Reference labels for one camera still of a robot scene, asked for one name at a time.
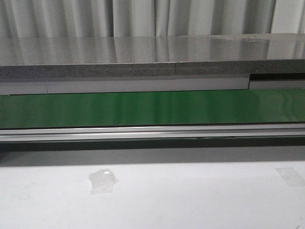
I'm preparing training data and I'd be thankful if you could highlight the crumpled clear tape patch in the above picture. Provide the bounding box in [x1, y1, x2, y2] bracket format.
[88, 168, 119, 195]

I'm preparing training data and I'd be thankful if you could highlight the aluminium conveyor side rail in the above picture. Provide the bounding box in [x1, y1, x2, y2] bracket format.
[0, 123, 305, 142]

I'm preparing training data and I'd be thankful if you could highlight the green conveyor belt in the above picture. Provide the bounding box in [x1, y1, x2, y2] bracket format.
[0, 89, 305, 129]

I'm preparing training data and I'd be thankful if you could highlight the flat clear tape strip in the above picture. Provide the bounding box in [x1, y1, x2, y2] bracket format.
[275, 167, 305, 187]

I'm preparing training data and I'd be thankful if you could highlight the grey speckled stone counter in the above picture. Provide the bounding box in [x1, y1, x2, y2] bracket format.
[0, 33, 305, 95]

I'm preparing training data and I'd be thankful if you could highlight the white pleated curtain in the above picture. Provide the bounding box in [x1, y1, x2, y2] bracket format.
[0, 0, 305, 38]

